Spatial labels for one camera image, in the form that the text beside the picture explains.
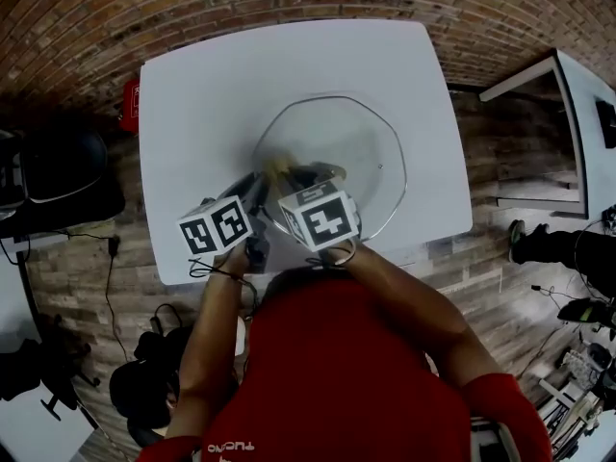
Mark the white wrist bangle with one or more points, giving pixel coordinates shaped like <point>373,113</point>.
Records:
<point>345,261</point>

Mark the red box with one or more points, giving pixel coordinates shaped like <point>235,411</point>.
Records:
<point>131,104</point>

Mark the person's red shirt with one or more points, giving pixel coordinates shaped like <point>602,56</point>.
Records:
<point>337,373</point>

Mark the black flat device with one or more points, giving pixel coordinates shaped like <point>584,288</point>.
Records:
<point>606,123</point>

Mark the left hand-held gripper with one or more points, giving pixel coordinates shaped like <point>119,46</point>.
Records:
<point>216,226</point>

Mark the white square table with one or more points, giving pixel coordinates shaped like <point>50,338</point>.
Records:
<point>216,104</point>

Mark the person's left forearm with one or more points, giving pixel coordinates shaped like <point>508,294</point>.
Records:
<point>207,344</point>

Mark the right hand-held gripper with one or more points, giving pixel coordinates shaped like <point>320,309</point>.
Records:
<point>322,219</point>

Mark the black green shoe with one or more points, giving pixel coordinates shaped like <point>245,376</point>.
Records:
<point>587,312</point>

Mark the person's right forearm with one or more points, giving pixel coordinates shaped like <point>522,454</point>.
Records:
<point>423,315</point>

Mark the yellow sponge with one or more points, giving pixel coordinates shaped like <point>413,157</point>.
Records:
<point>276,169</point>

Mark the white side table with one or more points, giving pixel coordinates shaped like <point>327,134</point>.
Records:
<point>582,113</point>

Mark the black office chair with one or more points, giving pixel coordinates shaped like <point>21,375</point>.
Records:
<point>29,368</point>

